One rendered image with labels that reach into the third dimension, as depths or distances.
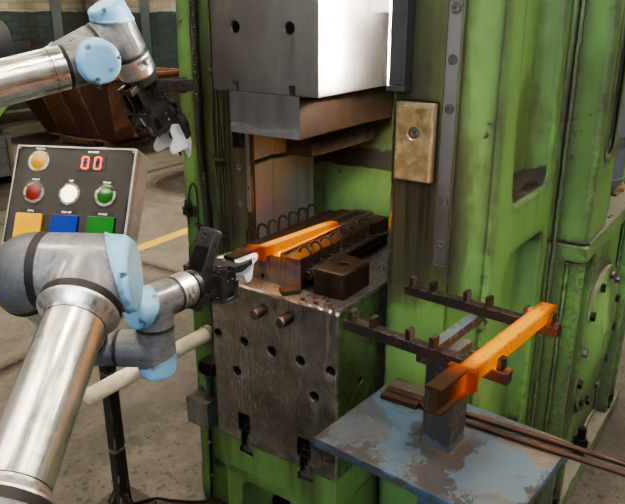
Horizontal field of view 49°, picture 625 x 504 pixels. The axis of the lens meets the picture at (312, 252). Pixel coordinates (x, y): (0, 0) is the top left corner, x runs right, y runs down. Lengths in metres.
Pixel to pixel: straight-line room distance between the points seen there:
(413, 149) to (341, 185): 0.59
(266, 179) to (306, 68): 0.47
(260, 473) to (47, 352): 1.07
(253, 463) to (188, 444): 0.84
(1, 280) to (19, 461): 0.30
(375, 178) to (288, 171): 0.25
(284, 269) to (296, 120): 0.36
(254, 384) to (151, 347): 0.45
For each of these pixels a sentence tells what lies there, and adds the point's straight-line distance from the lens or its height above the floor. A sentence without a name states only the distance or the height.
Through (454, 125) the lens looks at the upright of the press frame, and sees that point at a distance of 1.50.
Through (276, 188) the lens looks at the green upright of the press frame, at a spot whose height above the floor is 1.07.
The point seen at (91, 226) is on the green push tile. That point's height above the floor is 1.02.
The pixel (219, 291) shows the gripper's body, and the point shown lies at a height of 0.98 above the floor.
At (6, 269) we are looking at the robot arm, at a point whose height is 1.20.
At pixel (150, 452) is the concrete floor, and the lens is 2.71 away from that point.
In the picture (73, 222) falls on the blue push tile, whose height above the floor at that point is 1.03.
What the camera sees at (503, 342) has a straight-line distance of 1.17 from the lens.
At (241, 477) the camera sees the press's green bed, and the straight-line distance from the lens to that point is 1.98.
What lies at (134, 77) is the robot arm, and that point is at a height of 1.42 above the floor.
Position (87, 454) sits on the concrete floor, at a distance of 2.76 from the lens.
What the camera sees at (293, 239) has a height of 1.01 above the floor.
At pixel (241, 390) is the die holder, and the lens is 1.81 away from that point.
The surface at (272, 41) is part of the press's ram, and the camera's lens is 1.55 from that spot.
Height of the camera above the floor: 1.55
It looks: 20 degrees down
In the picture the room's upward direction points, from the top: straight up
